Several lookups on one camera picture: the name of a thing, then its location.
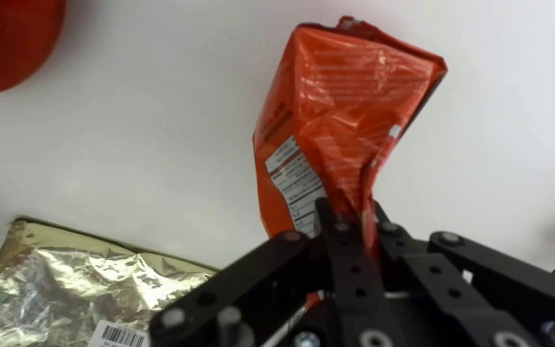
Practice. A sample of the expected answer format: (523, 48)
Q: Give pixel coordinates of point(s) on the gold foil bag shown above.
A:
(64, 287)

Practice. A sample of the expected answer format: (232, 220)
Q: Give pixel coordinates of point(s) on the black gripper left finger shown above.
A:
(292, 289)

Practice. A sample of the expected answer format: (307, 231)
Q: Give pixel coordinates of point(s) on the red plate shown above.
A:
(30, 31)

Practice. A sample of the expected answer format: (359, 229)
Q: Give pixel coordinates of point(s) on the orange snack packet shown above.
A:
(340, 102)

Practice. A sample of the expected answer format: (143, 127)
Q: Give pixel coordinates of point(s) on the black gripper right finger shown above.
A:
(463, 293)

